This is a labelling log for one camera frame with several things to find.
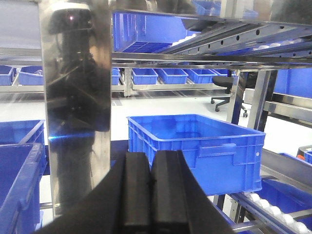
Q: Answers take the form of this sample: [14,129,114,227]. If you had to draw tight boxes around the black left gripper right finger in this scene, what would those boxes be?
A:
[151,151,233,234]

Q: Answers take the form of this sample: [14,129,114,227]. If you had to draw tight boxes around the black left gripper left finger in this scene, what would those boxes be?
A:
[37,153,151,234]

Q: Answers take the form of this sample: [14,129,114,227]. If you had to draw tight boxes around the blue crate on upper shelf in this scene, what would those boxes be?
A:
[113,13,194,53]

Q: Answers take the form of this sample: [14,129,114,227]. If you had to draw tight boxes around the large blue plastic crate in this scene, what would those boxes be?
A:
[127,114,265,195]

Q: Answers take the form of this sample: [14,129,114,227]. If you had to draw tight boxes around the white roller track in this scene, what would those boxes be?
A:
[238,193,312,234]

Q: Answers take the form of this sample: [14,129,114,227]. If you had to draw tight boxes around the blue crate at left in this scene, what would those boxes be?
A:
[0,120,47,234]

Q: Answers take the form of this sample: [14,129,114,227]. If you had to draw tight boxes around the black office chair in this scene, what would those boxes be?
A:
[211,76,233,112]

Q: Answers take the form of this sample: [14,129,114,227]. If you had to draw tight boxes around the shiny steel shelf post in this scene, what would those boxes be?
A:
[39,0,112,218]

